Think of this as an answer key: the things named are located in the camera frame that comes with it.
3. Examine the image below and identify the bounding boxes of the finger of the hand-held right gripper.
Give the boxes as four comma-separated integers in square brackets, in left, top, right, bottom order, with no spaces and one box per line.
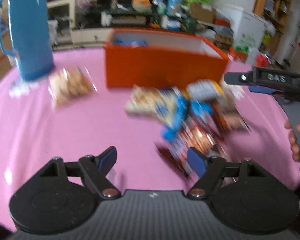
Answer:
[225,72,254,85]
[249,86,278,96]

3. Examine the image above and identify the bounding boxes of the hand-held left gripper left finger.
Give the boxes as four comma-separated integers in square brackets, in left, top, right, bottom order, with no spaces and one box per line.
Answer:
[27,146,122,200]

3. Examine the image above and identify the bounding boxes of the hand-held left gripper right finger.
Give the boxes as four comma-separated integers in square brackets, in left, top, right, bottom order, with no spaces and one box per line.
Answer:
[186,147,278,199]

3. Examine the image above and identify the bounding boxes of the silver blue snack packet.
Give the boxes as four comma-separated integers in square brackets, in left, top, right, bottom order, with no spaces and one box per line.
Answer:
[186,80,226,101]

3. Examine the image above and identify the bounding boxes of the black orange snack packet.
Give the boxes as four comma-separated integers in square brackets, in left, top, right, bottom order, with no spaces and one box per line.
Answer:
[212,102,250,133]

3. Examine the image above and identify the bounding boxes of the blue white snack packet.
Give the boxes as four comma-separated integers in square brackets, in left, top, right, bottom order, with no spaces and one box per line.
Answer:
[162,92,213,143]

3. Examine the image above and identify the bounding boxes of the beige round pastry packet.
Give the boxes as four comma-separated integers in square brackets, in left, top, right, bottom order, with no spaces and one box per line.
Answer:
[125,86,166,117]

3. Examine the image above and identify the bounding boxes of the beige biscuit packet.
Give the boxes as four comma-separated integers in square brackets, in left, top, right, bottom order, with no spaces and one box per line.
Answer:
[49,67,97,108]

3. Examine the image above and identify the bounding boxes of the orange cardboard box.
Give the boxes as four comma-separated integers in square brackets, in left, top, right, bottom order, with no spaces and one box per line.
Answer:
[104,27,229,89]

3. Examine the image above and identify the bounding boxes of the blue cookie packet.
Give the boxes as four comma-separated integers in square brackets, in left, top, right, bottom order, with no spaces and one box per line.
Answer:
[115,39,148,48]

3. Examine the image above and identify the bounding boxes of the person's right hand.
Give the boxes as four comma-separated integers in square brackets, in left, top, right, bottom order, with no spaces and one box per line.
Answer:
[285,121,300,162]

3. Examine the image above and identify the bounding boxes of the red soda can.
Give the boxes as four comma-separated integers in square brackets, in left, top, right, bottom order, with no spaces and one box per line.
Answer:
[255,54,269,67]

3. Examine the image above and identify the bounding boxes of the white fridge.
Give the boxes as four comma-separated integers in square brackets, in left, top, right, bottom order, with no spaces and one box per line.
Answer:
[222,5,268,55]

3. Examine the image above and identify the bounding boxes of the dark green bag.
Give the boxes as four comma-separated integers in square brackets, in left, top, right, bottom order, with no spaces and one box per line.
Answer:
[181,17,198,33]

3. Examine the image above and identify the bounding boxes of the brown cardboard box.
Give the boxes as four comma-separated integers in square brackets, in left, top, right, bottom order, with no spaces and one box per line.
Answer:
[190,2,215,23]

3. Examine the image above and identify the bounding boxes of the wooden shelf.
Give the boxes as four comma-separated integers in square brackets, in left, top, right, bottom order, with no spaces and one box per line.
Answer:
[252,0,293,34]

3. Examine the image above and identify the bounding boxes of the tall blue white carton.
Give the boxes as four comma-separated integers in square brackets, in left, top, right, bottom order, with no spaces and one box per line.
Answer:
[162,0,183,29]

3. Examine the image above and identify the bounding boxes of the bowl of oranges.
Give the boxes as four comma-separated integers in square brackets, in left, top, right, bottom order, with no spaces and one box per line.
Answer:
[132,0,152,12]

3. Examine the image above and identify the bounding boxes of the white tv stand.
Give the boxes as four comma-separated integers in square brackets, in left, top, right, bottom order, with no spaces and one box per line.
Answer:
[72,10,190,44]

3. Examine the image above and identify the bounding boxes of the blue thermos jug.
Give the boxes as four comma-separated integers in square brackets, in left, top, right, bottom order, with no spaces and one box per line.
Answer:
[0,0,55,81]

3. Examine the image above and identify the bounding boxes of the white glass door cabinet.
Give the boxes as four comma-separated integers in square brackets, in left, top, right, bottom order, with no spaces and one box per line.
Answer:
[47,0,77,45]

